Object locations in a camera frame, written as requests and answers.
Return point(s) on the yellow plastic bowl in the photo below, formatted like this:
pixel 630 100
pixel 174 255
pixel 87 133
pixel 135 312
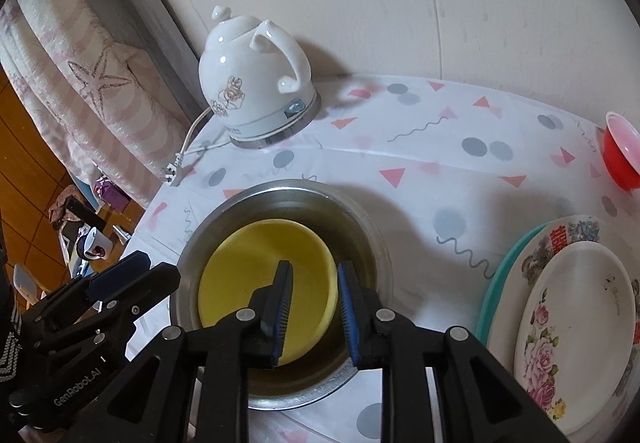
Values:
pixel 248 259

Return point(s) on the stainless steel bowl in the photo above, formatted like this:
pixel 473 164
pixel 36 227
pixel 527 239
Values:
pixel 350 235

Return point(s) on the pink striped starfish curtain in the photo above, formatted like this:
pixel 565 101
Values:
pixel 101 106

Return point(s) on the white ceramic electric kettle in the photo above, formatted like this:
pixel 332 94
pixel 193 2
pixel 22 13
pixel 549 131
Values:
pixel 257 80

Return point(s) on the white mug on floor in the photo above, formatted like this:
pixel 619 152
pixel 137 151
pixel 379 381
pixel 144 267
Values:
pixel 94 246

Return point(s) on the turquoise plastic plate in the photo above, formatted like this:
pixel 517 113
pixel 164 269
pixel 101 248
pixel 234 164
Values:
pixel 494 290

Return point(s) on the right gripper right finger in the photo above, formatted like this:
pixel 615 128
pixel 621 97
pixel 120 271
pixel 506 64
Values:
pixel 436 386

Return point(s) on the red plastic bowl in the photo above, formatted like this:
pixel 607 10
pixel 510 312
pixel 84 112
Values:
pixel 621 151

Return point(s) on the white plate pink roses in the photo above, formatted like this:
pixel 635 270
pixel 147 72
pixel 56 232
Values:
pixel 576 334

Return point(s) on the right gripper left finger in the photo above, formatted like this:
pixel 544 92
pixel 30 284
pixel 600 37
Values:
pixel 192 386

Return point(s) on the white patterned tablecloth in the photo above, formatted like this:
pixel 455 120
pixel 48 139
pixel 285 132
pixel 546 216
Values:
pixel 452 174

